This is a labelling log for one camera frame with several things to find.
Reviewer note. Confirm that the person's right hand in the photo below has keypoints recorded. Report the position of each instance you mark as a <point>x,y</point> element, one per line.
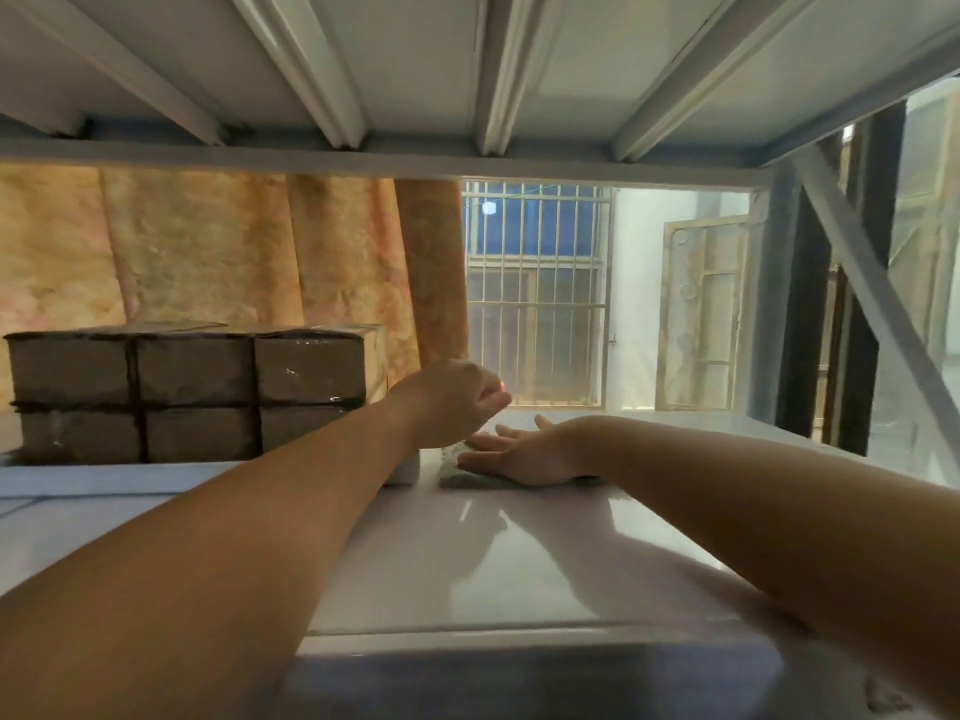
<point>536,457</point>

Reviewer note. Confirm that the person's left hand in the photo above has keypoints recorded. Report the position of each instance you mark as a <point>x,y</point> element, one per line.
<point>439,403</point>

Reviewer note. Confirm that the person's right fingers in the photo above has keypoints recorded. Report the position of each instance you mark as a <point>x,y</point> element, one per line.
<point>487,451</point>

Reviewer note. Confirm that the person's left fingers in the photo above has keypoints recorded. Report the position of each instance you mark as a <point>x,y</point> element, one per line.
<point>491,404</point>

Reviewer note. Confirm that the grey-green cloth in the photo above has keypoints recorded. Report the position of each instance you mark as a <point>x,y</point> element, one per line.
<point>450,476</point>

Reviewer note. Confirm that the person's left forearm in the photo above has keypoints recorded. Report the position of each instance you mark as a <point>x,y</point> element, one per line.
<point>202,569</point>

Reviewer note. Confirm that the person's right forearm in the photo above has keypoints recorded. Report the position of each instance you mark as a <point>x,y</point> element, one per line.
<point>787,517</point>

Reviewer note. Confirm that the window with metal bars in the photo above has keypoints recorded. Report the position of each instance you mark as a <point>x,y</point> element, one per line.
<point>536,292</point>

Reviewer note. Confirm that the yellow framed glass door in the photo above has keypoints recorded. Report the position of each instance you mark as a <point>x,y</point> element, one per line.
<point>705,314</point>

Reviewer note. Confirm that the stack of brown cardboard boxes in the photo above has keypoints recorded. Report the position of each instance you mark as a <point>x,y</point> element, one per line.
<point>195,389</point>

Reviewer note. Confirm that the orange patterned curtain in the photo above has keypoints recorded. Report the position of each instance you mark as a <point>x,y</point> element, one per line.
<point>225,247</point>

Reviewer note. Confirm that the white metal shelf rack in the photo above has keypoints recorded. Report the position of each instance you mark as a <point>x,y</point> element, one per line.
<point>480,74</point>

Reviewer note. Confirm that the dark door frame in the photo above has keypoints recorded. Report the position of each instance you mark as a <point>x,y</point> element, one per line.
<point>855,292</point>

